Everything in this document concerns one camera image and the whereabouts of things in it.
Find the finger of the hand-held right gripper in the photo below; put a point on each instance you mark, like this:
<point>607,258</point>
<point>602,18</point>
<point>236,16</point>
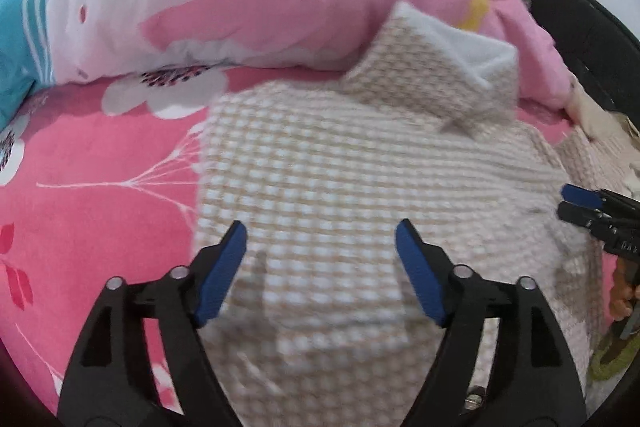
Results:
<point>580,194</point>
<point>580,214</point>

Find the person's right forearm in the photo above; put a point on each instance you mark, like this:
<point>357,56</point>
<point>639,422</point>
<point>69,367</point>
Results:
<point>612,357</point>

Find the black padded headboard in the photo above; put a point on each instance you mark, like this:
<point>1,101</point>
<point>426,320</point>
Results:
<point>565,7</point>

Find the beige checkered knit blanket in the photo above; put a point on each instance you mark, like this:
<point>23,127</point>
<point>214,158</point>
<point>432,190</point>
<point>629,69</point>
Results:
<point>340,167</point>

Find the beige cloth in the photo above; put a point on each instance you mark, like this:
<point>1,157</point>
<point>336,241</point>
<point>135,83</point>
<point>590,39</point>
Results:
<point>620,157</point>

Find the person's right hand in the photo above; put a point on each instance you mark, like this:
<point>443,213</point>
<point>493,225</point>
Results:
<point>624,294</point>

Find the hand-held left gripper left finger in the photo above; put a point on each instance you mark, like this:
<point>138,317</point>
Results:
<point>222,277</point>

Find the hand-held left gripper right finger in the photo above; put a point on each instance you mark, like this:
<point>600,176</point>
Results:
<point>420,277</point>

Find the pink floral bed blanket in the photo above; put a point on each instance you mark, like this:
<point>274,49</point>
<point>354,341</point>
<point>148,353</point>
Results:
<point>100,167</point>

